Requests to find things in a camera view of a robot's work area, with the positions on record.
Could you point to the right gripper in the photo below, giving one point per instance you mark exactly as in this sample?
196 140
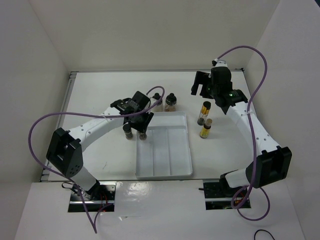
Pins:
201 78

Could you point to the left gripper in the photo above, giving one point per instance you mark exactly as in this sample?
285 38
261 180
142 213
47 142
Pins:
143 127

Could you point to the small dark spice jar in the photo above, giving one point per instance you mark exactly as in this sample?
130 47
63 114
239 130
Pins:
142 135
127 131

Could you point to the white-filled jar black cap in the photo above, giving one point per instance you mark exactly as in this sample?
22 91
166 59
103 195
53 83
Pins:
159 106

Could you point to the tall gold-banded bottle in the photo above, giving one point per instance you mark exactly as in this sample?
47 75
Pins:
204 112

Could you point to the small yellow-label bottle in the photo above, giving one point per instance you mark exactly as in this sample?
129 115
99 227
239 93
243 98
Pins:
204 133

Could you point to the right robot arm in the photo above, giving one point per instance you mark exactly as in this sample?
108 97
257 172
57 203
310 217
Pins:
272 161

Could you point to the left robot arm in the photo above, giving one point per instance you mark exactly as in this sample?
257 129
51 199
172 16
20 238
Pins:
65 151

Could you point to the brown-filled jar black cap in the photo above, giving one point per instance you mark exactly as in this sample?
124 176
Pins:
170 103

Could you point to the white plastic organizer tray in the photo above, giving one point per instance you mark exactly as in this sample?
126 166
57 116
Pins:
165 153

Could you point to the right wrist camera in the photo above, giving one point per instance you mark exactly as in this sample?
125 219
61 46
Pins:
219 63

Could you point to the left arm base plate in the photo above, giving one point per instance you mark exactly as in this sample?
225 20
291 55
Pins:
103 200

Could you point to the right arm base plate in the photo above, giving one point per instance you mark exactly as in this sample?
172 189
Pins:
216 197

